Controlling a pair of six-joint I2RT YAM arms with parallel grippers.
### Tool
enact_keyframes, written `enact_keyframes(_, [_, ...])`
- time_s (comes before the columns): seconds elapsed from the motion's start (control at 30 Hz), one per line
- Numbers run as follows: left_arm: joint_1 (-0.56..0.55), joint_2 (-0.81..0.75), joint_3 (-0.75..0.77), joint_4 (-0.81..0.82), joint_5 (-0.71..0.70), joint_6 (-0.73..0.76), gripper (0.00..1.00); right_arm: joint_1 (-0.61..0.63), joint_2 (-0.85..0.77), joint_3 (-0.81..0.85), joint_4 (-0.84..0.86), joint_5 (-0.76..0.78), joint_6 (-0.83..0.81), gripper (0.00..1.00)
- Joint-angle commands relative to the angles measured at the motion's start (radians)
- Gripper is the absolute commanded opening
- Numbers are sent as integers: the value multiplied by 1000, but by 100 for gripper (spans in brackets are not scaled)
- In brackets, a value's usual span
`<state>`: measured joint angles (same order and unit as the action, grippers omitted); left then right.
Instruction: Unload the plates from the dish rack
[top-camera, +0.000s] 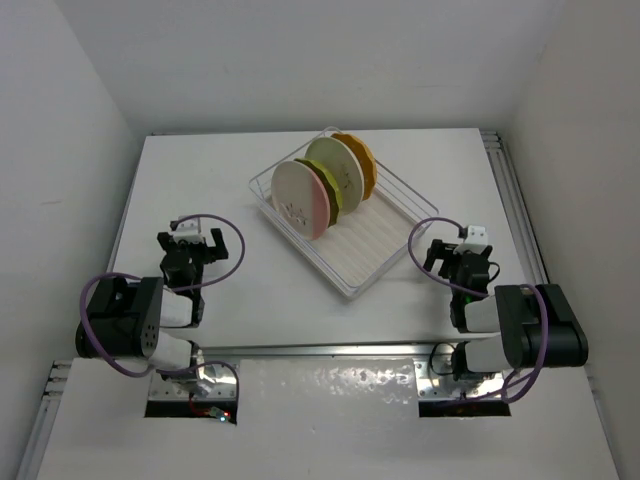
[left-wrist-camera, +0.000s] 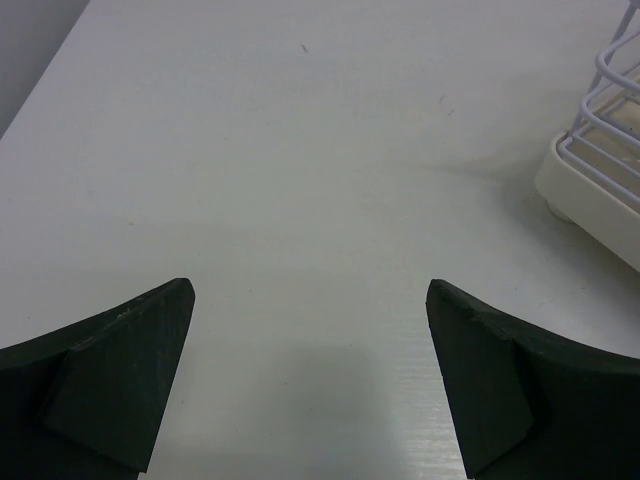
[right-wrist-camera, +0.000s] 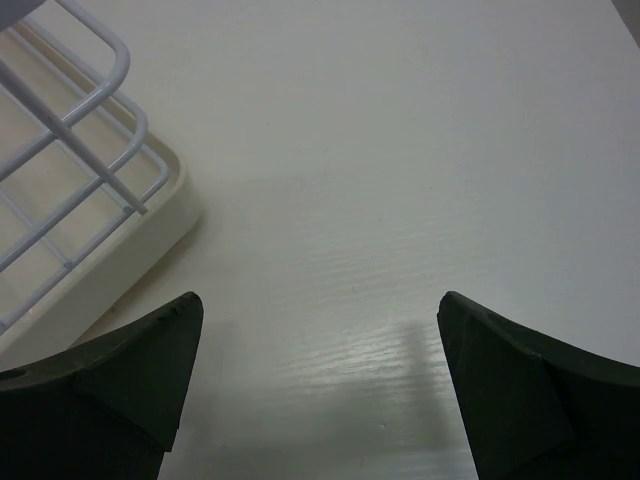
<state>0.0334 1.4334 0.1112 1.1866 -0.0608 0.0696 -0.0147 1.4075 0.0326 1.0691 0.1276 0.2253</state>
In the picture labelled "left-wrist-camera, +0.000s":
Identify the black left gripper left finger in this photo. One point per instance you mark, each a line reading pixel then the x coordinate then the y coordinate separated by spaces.
pixel 87 401

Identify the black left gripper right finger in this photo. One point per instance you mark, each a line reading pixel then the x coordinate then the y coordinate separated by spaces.
pixel 527 403

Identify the white wire dish rack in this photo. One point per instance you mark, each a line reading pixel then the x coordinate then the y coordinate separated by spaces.
pixel 612 100

